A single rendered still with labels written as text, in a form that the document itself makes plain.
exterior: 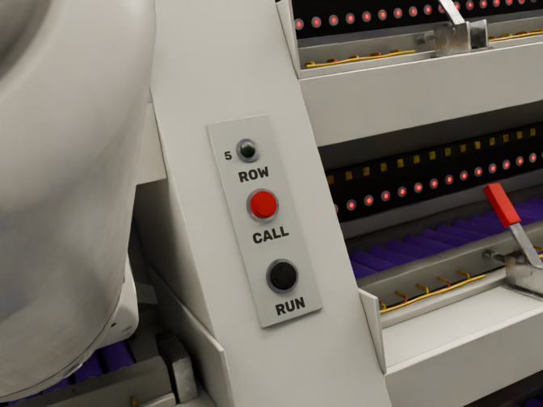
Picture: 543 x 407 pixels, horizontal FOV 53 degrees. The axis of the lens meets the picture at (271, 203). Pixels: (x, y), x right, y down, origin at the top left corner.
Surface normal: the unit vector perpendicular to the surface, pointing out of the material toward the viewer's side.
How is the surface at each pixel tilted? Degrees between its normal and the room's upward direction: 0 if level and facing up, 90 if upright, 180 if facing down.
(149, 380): 108
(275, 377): 90
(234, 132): 90
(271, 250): 90
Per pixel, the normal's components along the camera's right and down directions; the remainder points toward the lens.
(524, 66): 0.40, 0.13
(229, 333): 0.33, -0.17
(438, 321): -0.15, -0.97
